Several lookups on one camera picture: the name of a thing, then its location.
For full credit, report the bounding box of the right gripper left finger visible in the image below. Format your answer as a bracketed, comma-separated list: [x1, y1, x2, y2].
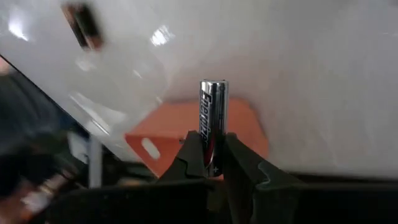
[155, 130, 218, 224]

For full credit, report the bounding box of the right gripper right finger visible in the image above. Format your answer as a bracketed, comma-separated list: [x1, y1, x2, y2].
[222, 132, 303, 224]

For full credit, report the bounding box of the silver Energizer battery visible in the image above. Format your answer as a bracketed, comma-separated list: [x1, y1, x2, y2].
[198, 79, 229, 178]

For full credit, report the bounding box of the orange plastic bin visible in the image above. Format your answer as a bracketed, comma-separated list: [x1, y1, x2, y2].
[124, 97, 270, 180]

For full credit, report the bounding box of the black copper Duracell battery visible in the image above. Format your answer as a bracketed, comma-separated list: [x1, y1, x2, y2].
[60, 2, 105, 51]

